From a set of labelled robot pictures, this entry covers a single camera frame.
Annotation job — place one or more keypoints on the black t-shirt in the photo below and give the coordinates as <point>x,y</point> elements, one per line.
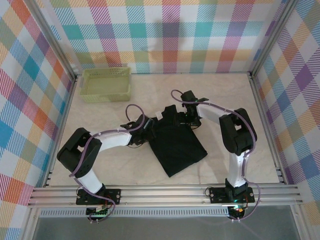
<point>177,147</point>

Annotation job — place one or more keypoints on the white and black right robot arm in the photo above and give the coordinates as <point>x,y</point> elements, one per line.
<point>237,130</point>

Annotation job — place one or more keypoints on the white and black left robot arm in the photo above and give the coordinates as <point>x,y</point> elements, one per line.
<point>112,140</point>

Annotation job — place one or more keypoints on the pale green perforated plastic basket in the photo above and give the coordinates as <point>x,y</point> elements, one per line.
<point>105,85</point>

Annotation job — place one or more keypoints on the left controller board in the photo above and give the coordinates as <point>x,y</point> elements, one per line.
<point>98,211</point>

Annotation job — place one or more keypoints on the controller board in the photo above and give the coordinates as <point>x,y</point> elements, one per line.
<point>98,211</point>
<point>237,208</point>

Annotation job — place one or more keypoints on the right controller board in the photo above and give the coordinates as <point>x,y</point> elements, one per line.
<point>237,208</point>

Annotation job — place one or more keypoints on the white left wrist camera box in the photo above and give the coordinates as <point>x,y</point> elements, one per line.
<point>158,115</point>

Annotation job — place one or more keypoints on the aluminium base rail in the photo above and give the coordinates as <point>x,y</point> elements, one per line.
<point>162,193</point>

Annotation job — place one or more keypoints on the aluminium right side rail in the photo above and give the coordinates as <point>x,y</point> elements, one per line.
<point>265,120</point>

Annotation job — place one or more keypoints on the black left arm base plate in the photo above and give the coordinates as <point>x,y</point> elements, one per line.
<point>115,196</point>

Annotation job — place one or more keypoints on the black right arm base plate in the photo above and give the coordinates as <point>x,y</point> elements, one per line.
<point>217,195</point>

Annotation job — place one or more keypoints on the aluminium left side rail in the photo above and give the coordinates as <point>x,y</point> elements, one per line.
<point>61,120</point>

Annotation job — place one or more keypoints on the aluminium right corner post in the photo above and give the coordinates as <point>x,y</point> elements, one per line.
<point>272,40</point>

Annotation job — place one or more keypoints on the aluminium corner post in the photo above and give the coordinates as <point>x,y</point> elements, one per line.
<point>50,40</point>
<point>272,40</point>

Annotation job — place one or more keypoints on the aluminium left corner post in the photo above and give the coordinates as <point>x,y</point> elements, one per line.
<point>50,40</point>

